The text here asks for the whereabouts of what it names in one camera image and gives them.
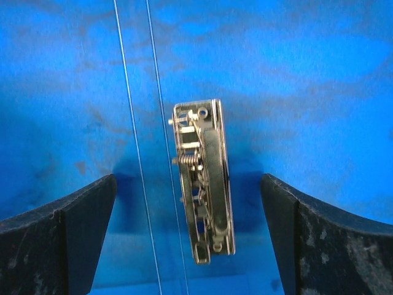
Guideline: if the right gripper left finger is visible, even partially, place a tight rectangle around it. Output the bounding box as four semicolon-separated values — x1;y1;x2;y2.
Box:
1;175;117;294

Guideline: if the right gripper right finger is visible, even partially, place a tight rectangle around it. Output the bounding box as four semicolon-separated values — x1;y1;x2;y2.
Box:
260;173;392;294

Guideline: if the blue clip file folder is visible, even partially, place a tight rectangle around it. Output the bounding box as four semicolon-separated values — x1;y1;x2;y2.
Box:
1;1;392;294

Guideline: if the metal folder clip mechanism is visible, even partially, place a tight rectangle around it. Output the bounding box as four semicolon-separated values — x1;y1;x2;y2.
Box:
168;99;236;265

